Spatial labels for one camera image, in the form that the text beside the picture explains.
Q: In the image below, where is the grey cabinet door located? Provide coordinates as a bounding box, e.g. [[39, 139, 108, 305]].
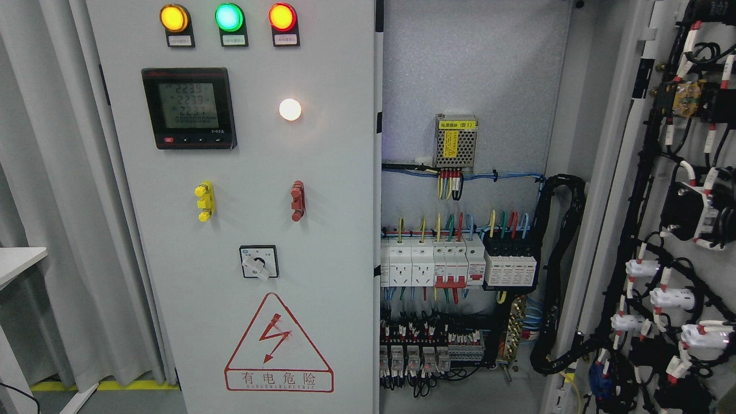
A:
[[531, 1, 734, 413], [86, 1, 378, 413]]

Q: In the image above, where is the red indicator light left door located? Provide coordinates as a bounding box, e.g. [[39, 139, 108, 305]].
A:
[[269, 2, 300, 47]]

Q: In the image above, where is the green indicator light left door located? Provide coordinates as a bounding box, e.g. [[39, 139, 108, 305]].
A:
[[214, 2, 249, 47]]

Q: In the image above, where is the yellow indicator light left door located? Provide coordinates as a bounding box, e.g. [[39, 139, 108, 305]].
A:
[[159, 3, 196, 48]]

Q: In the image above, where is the metal mesh power supply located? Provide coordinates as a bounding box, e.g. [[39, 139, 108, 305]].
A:
[[434, 113, 478, 173]]

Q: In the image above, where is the white glowing indicator light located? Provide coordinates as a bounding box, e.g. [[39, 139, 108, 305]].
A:
[[278, 98, 302, 121]]

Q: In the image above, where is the black surge protector module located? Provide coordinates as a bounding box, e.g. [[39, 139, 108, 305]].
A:
[[482, 231, 539, 294]]

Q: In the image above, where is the lower relay terminal row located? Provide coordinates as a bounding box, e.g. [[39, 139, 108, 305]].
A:
[[379, 311, 496, 398]]

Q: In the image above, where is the red electric hazard warning sticker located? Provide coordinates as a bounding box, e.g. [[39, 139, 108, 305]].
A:
[[224, 293, 334, 393]]

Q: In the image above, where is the black digital power meter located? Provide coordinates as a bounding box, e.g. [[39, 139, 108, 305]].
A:
[[141, 67, 237, 150]]

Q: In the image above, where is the grey curtain left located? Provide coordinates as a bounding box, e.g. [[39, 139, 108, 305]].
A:
[[1, 1, 176, 390]]

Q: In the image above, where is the white table at left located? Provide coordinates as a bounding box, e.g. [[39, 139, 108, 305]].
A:
[[0, 247, 48, 289]]

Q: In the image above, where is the white breaker row on rail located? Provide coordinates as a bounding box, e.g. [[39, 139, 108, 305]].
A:
[[379, 237, 486, 289]]

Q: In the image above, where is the red terminal post block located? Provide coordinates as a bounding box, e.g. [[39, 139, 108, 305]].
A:
[[291, 180, 306, 222]]

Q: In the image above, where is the left door rotary selector switch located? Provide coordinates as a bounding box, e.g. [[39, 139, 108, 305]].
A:
[[239, 246, 279, 281]]

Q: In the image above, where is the yellow terminal post block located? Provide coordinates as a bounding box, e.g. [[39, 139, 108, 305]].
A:
[[194, 181, 216, 223]]

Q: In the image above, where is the black right cable conduit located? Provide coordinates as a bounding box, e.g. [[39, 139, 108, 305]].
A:
[[529, 174, 588, 375]]

